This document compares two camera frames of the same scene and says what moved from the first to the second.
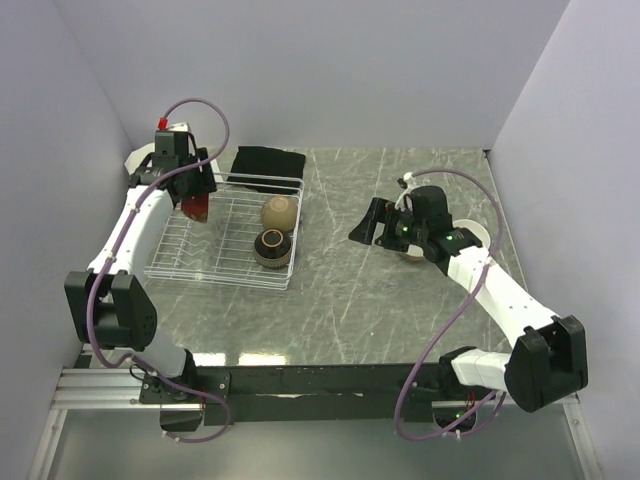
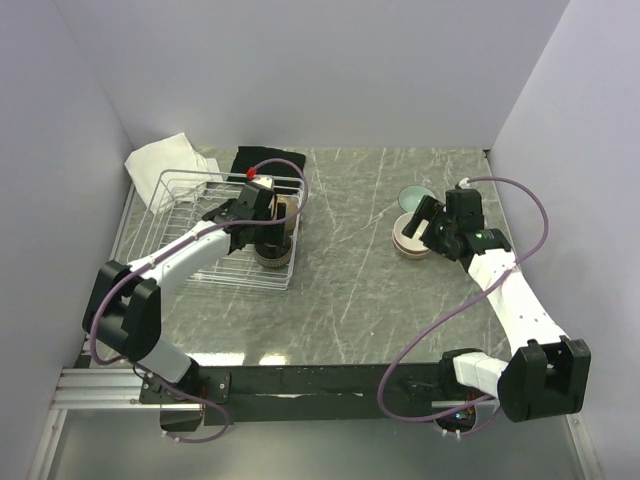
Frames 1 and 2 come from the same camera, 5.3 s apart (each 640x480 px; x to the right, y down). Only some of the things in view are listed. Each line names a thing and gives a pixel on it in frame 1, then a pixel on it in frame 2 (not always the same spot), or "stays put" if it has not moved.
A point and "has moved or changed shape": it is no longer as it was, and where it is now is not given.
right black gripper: x=381 y=211 → x=424 y=211
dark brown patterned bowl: x=273 y=248 stays put
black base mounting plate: x=255 y=394 stays put
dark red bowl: x=195 y=206 has moved or changed shape
